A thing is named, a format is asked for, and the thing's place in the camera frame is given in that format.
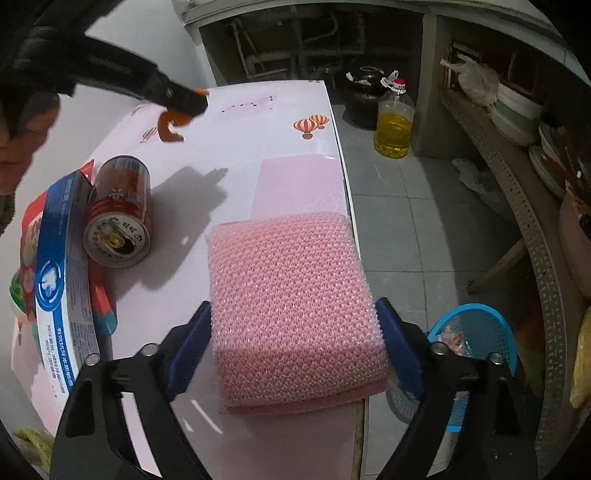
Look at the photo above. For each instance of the blue white toothpaste box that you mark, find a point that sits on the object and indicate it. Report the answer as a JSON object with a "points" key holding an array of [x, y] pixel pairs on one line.
{"points": [[60, 295]]}

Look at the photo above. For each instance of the wooden support stick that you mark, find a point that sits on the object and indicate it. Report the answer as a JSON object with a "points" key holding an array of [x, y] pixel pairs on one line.
{"points": [[498, 265]]}

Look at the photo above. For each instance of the drain pipes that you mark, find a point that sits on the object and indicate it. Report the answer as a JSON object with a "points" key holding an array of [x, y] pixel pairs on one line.
{"points": [[295, 55]]}

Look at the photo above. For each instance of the fluffy green white cloth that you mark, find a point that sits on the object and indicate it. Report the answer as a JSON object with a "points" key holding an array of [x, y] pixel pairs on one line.
{"points": [[34, 443]]}

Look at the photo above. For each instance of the stack of plates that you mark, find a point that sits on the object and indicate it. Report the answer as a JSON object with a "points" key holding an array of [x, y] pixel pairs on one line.
{"points": [[545, 161]]}

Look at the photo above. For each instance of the pink basin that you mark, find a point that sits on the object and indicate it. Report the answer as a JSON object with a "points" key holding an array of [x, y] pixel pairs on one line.
{"points": [[577, 240]]}

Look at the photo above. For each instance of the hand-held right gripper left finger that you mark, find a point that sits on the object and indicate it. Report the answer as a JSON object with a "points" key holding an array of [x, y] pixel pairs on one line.
{"points": [[194, 350]]}

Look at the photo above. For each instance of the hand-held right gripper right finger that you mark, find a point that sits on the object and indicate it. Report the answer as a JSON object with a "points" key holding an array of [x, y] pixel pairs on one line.
{"points": [[401, 360]]}

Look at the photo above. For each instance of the yellow filled plastic bag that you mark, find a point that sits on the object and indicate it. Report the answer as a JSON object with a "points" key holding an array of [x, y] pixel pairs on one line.
{"points": [[582, 369]]}

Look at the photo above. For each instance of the blue plastic mesh basket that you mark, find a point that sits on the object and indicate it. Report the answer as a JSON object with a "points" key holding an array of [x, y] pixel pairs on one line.
{"points": [[494, 332]]}

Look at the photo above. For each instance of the red snack bag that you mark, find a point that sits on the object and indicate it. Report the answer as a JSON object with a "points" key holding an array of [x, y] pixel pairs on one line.
{"points": [[99, 290]]}

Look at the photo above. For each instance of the cooking oil bottle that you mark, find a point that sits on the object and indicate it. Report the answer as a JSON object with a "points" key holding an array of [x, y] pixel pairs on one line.
{"points": [[392, 129]]}

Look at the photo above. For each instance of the person's left hand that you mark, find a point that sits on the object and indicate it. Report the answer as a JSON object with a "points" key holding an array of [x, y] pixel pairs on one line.
{"points": [[14, 157]]}

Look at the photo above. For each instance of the white plastic bag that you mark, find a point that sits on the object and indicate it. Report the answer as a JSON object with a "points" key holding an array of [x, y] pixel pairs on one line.
{"points": [[478, 78]]}

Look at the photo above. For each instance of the red drink can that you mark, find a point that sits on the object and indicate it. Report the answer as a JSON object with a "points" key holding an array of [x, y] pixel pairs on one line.
{"points": [[120, 198]]}

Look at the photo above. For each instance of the crumpled white tissue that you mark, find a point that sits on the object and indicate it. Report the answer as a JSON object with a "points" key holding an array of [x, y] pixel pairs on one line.
{"points": [[471, 175]]}

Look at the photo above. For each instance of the stack of bowls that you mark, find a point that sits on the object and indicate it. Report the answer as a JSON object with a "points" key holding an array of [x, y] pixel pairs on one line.
{"points": [[515, 115]]}

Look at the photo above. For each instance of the dark ceramic jar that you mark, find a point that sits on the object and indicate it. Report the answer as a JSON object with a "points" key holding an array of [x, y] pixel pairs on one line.
{"points": [[362, 99]]}

